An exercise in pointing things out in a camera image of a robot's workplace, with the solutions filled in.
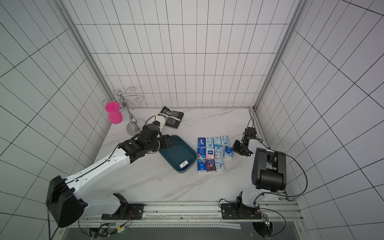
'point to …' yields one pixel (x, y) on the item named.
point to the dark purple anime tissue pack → (210, 165)
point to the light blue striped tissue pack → (219, 164)
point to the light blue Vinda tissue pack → (209, 142)
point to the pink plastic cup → (113, 109)
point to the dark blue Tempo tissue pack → (201, 144)
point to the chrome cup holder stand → (128, 103)
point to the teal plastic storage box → (178, 152)
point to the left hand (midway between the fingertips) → (169, 143)
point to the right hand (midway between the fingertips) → (230, 146)
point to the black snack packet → (172, 118)
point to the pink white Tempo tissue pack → (210, 153)
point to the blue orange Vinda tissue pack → (201, 152)
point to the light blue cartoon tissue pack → (217, 140)
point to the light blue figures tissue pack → (218, 151)
